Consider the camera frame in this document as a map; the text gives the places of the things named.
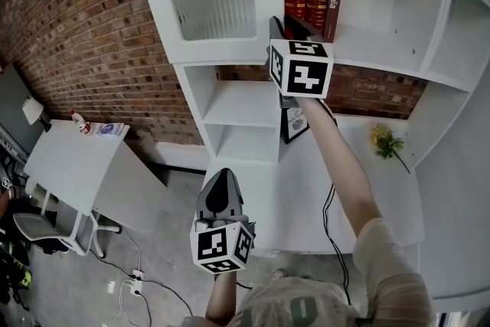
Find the person's right forearm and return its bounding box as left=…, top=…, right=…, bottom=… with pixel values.
left=300, top=97, right=384, bottom=239

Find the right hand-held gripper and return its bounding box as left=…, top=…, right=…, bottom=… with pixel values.
left=265, top=15, right=335, bottom=109

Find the small white table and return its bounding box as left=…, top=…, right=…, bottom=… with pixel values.
left=23, top=119, right=168, bottom=235

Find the black floor cable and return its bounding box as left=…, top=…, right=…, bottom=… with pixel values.
left=91, top=248, right=194, bottom=318

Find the person's left forearm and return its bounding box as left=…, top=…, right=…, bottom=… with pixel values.
left=204, top=271, right=239, bottom=319

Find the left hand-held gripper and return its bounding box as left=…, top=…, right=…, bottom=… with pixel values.
left=190, top=167, right=256, bottom=276

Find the white power strip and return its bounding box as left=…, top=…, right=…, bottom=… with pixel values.
left=129, top=268, right=145, bottom=296

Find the white floor cable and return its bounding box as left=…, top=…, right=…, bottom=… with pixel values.
left=112, top=278, right=134, bottom=327

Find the person's light t-shirt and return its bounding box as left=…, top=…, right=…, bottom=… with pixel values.
left=182, top=217, right=438, bottom=327

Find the yellow flower bunch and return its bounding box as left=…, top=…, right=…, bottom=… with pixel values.
left=368, top=123, right=412, bottom=175

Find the grey partition panel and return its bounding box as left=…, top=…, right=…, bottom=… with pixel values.
left=0, top=62, right=44, bottom=159

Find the white glass cabinet door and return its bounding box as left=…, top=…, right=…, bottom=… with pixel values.
left=131, top=0, right=285, bottom=65

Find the white table top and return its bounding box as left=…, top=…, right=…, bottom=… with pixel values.
left=206, top=113, right=426, bottom=254

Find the white table lamp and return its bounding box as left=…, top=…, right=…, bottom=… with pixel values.
left=21, top=95, right=53, bottom=133

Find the red-capped plastic bottle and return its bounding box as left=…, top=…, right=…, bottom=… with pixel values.
left=69, top=110, right=93, bottom=136

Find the white office chair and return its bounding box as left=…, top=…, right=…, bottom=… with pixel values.
left=12, top=179, right=122, bottom=260

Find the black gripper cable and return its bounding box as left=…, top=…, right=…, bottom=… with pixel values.
left=320, top=99, right=352, bottom=306

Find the black picture frame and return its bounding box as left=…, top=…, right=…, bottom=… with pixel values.
left=279, top=106, right=311, bottom=146

